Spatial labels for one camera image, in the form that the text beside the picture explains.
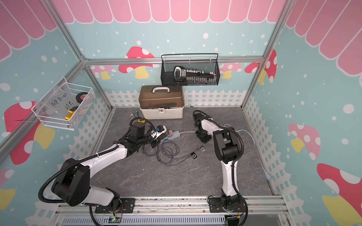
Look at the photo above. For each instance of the black tape roll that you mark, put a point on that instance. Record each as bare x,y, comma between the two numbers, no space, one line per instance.
81,96

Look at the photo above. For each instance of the grey power strip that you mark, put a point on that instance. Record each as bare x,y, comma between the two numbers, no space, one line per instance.
176,134

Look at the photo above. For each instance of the yellow tool in bin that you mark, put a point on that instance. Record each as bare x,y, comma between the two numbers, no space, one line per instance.
71,112

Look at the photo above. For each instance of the socket set in basket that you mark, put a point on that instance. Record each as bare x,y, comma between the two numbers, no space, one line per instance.
187,77

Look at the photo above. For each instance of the black wire mesh basket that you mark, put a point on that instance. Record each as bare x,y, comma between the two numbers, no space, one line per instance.
195,69

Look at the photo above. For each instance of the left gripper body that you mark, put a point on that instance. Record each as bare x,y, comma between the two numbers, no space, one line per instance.
154,142

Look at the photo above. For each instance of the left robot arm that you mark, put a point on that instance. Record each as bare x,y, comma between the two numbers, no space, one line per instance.
71,184

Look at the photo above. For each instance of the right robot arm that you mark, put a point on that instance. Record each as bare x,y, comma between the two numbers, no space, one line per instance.
229,148

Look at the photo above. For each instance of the white box brown lid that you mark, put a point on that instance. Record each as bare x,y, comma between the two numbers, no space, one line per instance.
161,102

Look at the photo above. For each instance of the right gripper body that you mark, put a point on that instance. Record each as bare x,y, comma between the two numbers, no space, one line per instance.
202,136

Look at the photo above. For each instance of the clear wall bin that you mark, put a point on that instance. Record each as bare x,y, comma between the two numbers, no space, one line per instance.
52,109

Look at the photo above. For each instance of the black mp3 player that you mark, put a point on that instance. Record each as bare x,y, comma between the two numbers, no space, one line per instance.
193,155

